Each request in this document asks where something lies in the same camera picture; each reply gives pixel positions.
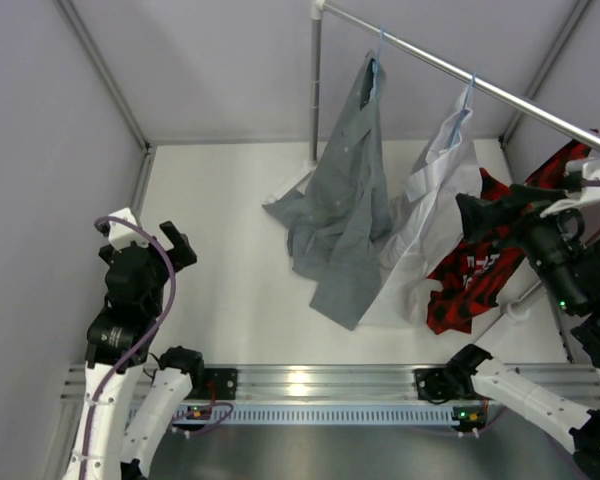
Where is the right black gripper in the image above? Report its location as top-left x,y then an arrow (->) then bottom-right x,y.
454,184 -> 586,314

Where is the grey button shirt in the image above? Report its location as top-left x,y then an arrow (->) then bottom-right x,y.
263,52 -> 392,330

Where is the light blue hanger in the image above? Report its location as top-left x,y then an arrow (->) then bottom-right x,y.
369,24 -> 386,100

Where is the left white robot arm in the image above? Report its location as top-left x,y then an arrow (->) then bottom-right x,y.
64,211 -> 206,479

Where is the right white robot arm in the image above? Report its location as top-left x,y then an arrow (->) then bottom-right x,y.
435,185 -> 600,479

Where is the white hanging shirt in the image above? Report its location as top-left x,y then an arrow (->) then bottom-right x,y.
360,106 -> 482,328

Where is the blue hanger under white shirt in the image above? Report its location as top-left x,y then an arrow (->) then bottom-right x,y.
441,72 -> 477,150

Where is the red black plaid shirt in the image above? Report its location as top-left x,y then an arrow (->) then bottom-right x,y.
426,140 -> 591,335

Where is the white rack foot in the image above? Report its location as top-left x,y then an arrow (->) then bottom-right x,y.
263,159 -> 319,205

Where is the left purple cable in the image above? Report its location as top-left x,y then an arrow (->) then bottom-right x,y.
77,215 -> 234,480

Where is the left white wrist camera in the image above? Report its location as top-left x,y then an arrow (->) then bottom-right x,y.
94,207 -> 147,251

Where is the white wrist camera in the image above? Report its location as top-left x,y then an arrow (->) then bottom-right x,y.
94,207 -> 147,251
540,157 -> 600,218

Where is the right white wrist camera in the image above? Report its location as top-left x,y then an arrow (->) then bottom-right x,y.
540,157 -> 600,218

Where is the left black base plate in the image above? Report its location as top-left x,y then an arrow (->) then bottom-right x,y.
198,367 -> 238,401

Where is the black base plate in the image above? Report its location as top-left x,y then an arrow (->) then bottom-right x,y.
198,367 -> 238,401
414,368 -> 475,405

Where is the aluminium mounting rail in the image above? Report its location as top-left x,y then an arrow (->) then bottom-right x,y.
59,363 -> 600,401

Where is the slotted grey cable duct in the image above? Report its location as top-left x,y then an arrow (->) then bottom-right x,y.
173,403 -> 461,426

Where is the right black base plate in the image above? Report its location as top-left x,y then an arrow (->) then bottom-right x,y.
414,368 -> 475,405

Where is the white rack upright post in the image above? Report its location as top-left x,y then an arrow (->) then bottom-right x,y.
309,0 -> 324,166

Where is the silver clothes rack rail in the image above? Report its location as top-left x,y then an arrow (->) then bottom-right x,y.
323,1 -> 600,152

